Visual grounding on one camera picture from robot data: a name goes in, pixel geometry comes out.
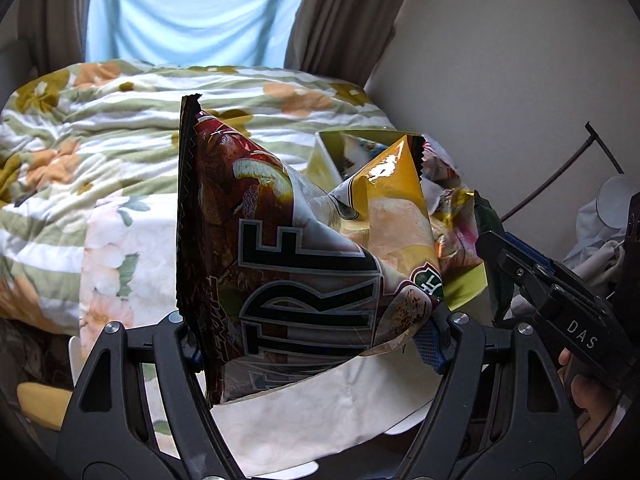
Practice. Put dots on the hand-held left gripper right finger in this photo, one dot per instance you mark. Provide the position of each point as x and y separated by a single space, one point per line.
430 347

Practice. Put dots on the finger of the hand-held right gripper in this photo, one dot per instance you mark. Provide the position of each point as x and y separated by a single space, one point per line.
537 256
515 275

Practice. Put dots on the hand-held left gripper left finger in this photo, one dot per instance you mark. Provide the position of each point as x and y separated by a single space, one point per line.
197 360

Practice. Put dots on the yellow-green cardboard box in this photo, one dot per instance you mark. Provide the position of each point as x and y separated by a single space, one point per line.
465 290

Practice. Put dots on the brown yellow chips bag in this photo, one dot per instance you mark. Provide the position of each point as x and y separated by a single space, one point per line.
300 270

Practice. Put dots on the person's right hand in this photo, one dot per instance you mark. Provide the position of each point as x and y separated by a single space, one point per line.
587 397

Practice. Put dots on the dark green bag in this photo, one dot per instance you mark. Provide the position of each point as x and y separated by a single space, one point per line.
492 240

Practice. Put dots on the white garment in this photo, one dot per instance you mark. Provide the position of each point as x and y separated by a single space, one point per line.
595 232

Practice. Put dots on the gold foil snack packet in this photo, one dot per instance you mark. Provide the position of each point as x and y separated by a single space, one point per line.
452 215

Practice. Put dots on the white paper sheet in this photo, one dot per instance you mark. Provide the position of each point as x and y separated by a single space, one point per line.
310 410

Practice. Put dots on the white red-striped snack bag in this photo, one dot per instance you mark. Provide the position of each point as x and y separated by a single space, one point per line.
440 160

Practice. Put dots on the yellow cushion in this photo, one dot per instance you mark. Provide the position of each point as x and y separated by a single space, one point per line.
42 402

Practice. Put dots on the silver cartoon snack bag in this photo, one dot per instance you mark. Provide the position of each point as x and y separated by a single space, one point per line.
360 152

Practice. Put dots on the floral blanket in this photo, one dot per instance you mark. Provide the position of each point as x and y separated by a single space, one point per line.
100 125

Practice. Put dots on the brown curtain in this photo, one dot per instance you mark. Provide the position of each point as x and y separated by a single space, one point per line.
60 10
345 15

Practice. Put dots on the grey headboard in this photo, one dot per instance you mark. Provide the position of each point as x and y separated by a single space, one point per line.
15 70

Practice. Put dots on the light blue sheer curtain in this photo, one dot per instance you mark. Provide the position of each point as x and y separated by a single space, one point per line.
200 10

